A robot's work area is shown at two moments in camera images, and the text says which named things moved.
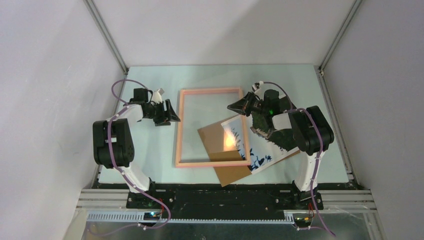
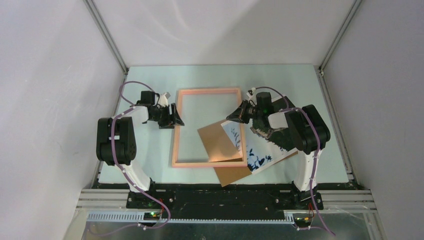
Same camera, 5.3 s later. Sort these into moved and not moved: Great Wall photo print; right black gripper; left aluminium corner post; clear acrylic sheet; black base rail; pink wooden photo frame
Moved: right black gripper; pink wooden photo frame; clear acrylic sheet
Not moved: Great Wall photo print; black base rail; left aluminium corner post
